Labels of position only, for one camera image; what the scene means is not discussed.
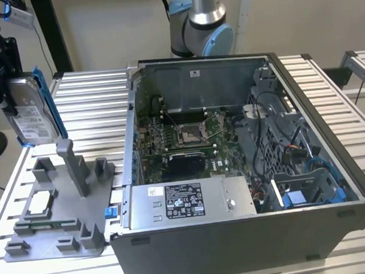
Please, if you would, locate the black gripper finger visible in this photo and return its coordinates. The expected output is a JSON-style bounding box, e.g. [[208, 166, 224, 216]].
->
[[0, 76, 20, 118]]

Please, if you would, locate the hard disk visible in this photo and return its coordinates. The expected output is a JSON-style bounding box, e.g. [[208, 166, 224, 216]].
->
[[4, 64, 70, 150]]

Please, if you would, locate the grey metal disk bay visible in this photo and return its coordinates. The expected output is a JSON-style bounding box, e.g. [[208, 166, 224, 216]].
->
[[230, 61, 361, 216]]

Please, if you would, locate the blue disk carrier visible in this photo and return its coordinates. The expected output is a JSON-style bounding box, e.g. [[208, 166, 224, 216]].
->
[[281, 190, 308, 208]]

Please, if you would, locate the silver CPU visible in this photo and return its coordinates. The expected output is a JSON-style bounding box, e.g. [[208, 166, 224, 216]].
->
[[27, 191, 54, 215]]

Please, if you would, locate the grey parts rack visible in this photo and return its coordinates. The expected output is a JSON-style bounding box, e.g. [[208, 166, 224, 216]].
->
[[0, 136, 123, 264]]

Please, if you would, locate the green RAM stick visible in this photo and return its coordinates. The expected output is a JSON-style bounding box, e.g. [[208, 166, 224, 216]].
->
[[24, 217, 78, 233]]

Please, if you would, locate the blue case latch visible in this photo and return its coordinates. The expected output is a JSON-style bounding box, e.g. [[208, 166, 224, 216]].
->
[[103, 206, 118, 220]]

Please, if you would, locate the silver power supply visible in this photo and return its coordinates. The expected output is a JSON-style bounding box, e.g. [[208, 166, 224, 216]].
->
[[125, 174, 259, 231]]

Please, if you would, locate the CPU socket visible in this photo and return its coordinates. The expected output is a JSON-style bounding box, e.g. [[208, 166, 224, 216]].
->
[[176, 122, 209, 148]]

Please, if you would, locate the black RAM slot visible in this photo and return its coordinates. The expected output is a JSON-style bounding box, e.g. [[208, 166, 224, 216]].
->
[[163, 143, 218, 155]]

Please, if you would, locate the black graphics card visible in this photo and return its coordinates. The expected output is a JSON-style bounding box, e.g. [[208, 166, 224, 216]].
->
[[167, 150, 208, 178]]

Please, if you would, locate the locking lever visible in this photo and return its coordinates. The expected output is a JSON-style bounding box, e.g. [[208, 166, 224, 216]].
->
[[206, 116, 225, 140]]

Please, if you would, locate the green motherboard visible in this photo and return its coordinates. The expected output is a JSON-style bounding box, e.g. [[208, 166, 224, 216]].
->
[[134, 106, 253, 186]]

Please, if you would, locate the open grey PC case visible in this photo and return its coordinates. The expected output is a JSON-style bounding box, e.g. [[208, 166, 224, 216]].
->
[[97, 44, 365, 274]]

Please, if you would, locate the black box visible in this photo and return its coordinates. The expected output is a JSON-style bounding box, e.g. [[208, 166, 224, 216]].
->
[[322, 66, 354, 91]]

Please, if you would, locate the thin black wall cable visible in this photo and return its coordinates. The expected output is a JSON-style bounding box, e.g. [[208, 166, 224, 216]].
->
[[32, 23, 54, 76]]

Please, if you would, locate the black frame post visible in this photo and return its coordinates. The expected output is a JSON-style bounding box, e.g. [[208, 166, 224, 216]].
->
[[31, 0, 74, 75]]

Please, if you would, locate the orange black connector wire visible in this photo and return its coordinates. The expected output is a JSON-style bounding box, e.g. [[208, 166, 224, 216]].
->
[[283, 143, 305, 169]]

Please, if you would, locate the blue wire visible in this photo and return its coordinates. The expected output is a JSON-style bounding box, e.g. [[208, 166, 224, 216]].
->
[[305, 154, 344, 193]]

